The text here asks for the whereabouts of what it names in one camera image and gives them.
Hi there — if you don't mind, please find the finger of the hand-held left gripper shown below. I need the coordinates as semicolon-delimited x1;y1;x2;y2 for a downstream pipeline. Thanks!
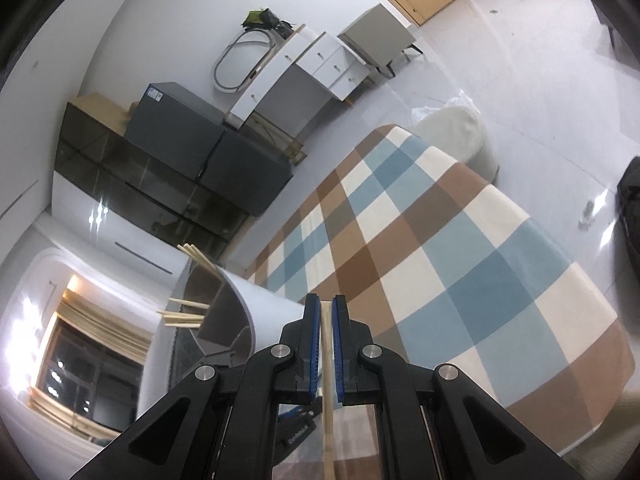
276;405;321;462
201;349;247;367

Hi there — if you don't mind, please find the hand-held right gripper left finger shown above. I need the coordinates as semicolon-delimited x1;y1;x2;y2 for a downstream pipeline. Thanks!
70;295;321;480

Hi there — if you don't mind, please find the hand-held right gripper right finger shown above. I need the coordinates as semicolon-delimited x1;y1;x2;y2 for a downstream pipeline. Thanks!
334;295;583;480

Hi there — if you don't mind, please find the white grey utensil holder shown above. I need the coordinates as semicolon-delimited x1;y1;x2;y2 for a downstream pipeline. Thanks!
167;255;308;376

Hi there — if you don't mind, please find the bundle of wooden chopsticks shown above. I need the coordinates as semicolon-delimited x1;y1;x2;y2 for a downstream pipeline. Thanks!
177;245;221;277

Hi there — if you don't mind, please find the beige curtain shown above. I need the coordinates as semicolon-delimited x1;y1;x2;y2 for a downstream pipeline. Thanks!
60;295;156;361

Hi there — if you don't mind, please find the checked table cloth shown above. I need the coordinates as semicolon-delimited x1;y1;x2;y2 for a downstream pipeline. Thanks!
245;124;633;466

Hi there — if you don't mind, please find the dark window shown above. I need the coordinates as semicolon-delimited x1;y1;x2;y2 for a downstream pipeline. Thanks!
35;320;143;423

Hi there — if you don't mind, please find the white wardrobe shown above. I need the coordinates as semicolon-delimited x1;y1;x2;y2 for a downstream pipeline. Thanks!
47;170;201;301

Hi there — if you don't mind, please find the dark grey fridge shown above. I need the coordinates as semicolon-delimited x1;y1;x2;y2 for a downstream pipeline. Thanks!
122;82;296;218

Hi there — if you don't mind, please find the dark glass cabinet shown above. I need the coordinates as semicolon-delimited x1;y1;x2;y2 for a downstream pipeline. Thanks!
52;100;251;261

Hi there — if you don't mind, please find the white padded stool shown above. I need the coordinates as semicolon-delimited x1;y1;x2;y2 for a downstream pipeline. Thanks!
414;106;499;183

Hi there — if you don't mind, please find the clear plastic wrap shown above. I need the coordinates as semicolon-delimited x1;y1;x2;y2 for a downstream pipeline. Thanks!
409;87;481;123

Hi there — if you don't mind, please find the white dressing table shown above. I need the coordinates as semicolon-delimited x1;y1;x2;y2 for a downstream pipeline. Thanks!
222;30;373;133

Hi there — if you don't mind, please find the light wooden cabinet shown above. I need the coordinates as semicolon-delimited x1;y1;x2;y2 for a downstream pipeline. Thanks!
75;91;133;133

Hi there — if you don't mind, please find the oval mirror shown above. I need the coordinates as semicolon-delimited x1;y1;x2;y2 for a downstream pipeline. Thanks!
214;27;281;95

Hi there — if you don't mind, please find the grey nightstand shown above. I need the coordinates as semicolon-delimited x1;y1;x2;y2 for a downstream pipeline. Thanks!
337;4;425;78

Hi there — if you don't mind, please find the flower bouquet in black wrap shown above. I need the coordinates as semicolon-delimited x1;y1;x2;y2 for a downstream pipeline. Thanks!
241;7;293;41

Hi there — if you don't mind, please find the black wardrobe handle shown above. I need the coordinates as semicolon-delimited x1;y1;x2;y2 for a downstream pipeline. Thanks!
114;241;173;273

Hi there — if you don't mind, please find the gold frame stool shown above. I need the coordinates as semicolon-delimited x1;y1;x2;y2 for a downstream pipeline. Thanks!
250;112;308;166

